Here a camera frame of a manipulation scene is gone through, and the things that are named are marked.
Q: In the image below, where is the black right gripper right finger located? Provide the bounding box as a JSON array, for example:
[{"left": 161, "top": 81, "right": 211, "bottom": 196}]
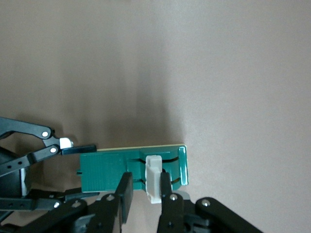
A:
[{"left": 156, "top": 171, "right": 264, "bottom": 233}]

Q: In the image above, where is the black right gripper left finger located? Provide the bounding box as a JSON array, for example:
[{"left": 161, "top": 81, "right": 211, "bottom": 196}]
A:
[{"left": 14, "top": 171, "right": 134, "bottom": 233}]

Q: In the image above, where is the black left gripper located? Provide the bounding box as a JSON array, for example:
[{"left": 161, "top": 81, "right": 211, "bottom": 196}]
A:
[{"left": 0, "top": 116, "right": 100, "bottom": 212}]

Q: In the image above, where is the green load switch white slider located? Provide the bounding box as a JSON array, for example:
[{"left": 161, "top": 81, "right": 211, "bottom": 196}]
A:
[{"left": 77, "top": 144, "right": 189, "bottom": 204}]

